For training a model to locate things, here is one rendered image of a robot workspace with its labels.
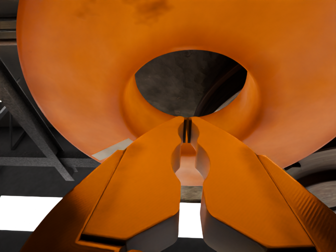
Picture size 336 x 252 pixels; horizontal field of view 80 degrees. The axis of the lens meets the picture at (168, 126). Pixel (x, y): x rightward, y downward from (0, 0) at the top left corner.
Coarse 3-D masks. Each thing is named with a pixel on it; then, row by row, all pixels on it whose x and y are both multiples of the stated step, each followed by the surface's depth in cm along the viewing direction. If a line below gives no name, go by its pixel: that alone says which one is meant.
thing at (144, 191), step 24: (144, 144) 9; (168, 144) 9; (120, 168) 8; (144, 168) 8; (168, 168) 8; (120, 192) 7; (144, 192) 7; (168, 192) 7; (96, 216) 6; (120, 216) 6; (144, 216) 6; (168, 216) 6; (96, 240) 6; (120, 240) 5; (144, 240) 6; (168, 240) 7
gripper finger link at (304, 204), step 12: (264, 156) 8; (276, 168) 8; (276, 180) 7; (288, 180) 7; (288, 192) 7; (300, 192) 7; (288, 204) 6; (300, 204) 6; (312, 204) 6; (324, 204) 6; (300, 216) 6; (312, 216) 6; (324, 216) 6; (312, 228) 6; (324, 228) 6; (312, 240) 5; (324, 240) 5
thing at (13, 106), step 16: (0, 64) 357; (0, 80) 364; (0, 96) 372; (16, 96) 400; (16, 112) 400; (32, 112) 441; (32, 128) 434; (48, 128) 479; (48, 144) 498; (0, 160) 544; (16, 160) 540; (32, 160) 537; (48, 160) 533; (64, 160) 529; (80, 160) 525; (64, 176) 582
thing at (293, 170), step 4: (292, 164) 30; (296, 164) 30; (284, 168) 31; (288, 168) 30; (292, 168) 30; (296, 168) 30; (300, 168) 30; (288, 172) 31; (292, 172) 31; (296, 172) 31
